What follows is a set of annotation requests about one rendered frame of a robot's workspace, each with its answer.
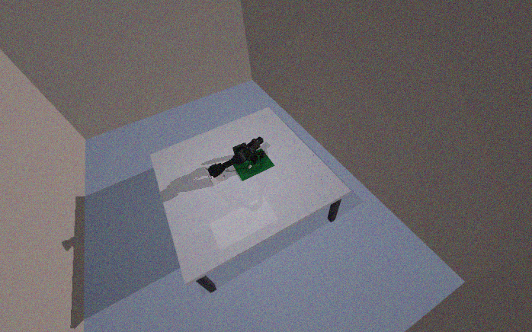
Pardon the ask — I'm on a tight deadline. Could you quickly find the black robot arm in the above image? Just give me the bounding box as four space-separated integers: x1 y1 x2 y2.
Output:
207 136 264 178

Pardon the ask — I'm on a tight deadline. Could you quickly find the black square fan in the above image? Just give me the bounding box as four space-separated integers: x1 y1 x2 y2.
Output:
232 142 247 154

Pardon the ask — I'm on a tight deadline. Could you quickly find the green circuit board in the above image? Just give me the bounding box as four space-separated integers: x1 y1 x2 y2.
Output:
233 154 274 181

